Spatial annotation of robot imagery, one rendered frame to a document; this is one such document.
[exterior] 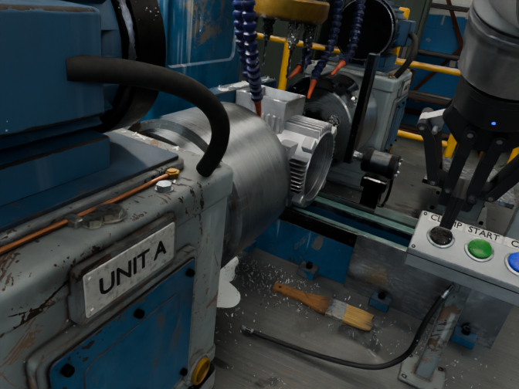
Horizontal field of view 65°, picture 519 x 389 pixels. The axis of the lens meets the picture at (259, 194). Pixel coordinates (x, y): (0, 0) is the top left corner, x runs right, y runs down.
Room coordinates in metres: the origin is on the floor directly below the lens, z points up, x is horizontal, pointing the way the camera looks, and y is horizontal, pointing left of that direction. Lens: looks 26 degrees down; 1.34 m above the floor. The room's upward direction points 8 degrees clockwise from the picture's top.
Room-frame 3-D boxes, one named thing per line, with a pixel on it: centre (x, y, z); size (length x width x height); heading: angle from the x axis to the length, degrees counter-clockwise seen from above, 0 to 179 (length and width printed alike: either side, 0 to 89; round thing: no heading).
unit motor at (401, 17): (1.44, -0.33, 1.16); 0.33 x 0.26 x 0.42; 155
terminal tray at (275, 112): (0.89, 0.01, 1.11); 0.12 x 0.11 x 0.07; 64
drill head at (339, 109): (1.18, -0.17, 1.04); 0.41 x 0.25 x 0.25; 155
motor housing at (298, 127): (0.88, -0.03, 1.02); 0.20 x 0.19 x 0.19; 64
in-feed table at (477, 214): (1.18, -0.63, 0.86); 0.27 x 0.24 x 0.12; 155
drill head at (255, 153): (0.56, 0.12, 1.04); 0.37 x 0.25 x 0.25; 155
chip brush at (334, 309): (0.64, -0.15, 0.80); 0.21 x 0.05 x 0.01; 70
